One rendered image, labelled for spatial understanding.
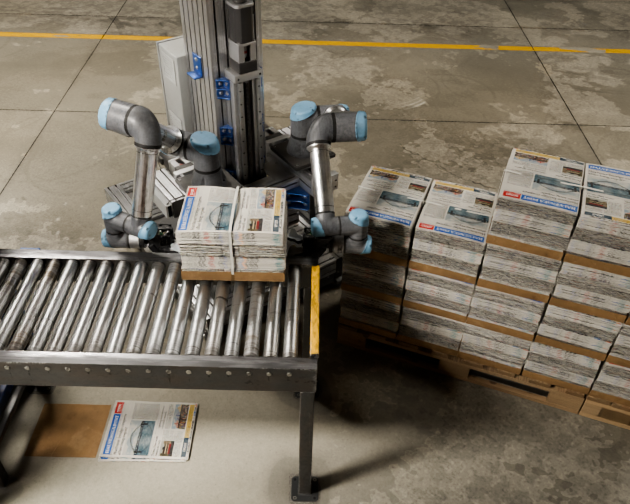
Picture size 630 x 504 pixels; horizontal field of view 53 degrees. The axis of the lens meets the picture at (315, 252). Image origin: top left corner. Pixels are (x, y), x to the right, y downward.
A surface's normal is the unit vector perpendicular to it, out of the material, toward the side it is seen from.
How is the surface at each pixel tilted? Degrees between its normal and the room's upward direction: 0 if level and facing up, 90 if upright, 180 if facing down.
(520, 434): 0
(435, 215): 1
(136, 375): 90
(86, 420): 0
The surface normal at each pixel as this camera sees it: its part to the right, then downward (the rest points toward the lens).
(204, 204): 0.02, -0.77
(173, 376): -0.01, 0.65
